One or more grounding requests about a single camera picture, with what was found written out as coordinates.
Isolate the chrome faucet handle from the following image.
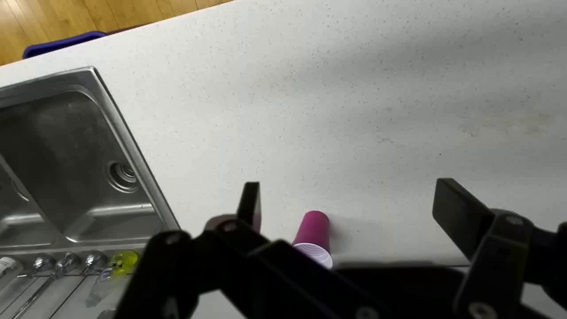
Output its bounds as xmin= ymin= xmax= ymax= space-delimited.
xmin=30 ymin=254 xmax=56 ymax=275
xmin=81 ymin=252 xmax=109 ymax=273

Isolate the blue chair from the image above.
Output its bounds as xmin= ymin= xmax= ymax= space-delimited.
xmin=21 ymin=31 xmax=107 ymax=61

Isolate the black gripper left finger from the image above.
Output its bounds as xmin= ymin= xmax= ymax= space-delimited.
xmin=113 ymin=181 xmax=379 ymax=319

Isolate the pink plastic cup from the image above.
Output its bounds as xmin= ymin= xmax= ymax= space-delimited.
xmin=292 ymin=210 xmax=336 ymax=272

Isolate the clear hand soap bottle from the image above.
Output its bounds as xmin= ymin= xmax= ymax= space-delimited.
xmin=0 ymin=256 xmax=19 ymax=279

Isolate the chrome gooseneck faucet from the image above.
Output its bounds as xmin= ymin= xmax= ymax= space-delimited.
xmin=10 ymin=252 xmax=83 ymax=316

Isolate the stainless steel sink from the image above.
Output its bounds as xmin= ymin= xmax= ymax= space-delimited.
xmin=0 ymin=66 xmax=182 ymax=319

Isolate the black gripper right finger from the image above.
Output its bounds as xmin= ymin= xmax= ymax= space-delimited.
xmin=432 ymin=178 xmax=567 ymax=319

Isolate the yellow dish soap bottle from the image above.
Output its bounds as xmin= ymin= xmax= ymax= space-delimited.
xmin=109 ymin=250 xmax=143 ymax=280

